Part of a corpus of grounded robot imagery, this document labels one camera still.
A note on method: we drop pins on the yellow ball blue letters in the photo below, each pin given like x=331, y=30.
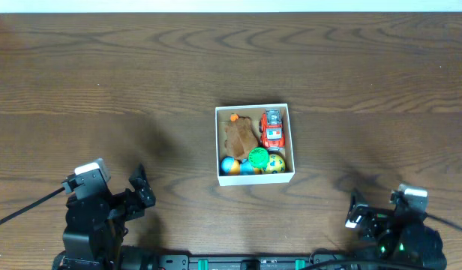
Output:
x=276, y=164

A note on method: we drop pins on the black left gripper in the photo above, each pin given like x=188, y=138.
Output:
x=130, y=202

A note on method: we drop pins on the white cardboard box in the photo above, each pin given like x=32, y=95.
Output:
x=222, y=116

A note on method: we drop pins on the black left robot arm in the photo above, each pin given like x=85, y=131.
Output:
x=100, y=249

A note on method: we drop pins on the red toy car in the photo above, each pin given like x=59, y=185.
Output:
x=271, y=129

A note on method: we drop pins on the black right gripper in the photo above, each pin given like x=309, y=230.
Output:
x=378, y=218

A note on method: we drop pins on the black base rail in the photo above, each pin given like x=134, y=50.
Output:
x=136, y=258

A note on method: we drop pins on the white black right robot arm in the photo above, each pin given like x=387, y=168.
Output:
x=426, y=252

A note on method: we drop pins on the brown plush bear toy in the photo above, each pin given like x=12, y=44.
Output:
x=240, y=138

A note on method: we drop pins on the orange blue duck toy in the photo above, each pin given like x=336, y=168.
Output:
x=230, y=166

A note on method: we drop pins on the green ribbed ball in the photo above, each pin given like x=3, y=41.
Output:
x=258, y=157

